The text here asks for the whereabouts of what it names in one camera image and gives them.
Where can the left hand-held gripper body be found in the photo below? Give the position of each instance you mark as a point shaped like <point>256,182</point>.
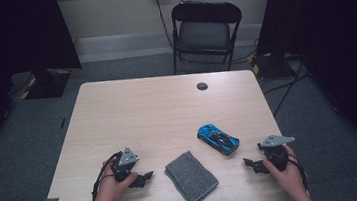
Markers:
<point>125,169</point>

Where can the person's right hand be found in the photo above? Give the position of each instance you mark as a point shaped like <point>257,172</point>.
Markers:
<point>290,179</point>

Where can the person's left hand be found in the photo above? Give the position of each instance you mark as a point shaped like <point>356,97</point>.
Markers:
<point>108,188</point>

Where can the black stand base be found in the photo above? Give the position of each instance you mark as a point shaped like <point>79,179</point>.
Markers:
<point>47,85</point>
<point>272,67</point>

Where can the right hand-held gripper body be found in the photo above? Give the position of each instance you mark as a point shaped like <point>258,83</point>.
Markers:
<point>277,157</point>

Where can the blue toy car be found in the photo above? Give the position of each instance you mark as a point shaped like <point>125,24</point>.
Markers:
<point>218,139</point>

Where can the dark curtain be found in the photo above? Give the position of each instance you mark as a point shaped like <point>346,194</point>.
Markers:
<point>8,34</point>
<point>336,30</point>

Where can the black folding chair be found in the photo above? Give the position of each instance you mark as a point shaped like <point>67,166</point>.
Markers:
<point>205,35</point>

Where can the grey cloth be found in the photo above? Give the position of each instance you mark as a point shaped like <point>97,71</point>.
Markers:
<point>191,178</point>

